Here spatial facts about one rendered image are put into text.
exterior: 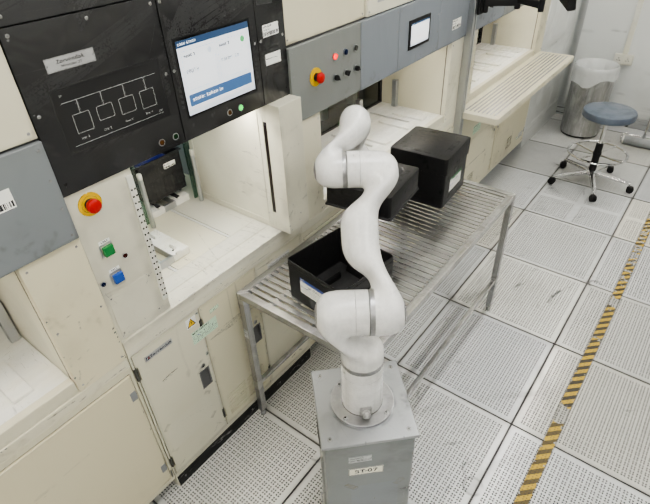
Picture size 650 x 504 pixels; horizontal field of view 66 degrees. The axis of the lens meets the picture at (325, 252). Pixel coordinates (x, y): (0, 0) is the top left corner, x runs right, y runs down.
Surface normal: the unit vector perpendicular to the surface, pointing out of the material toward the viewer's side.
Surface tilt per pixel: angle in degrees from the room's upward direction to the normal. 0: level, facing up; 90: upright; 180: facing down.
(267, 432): 0
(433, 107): 90
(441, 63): 90
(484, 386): 0
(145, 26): 90
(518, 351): 0
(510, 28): 90
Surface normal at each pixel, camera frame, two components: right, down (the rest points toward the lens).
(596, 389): -0.04, -0.80
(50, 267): 0.79, 0.34
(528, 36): -0.61, 0.49
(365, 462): 0.13, 0.59
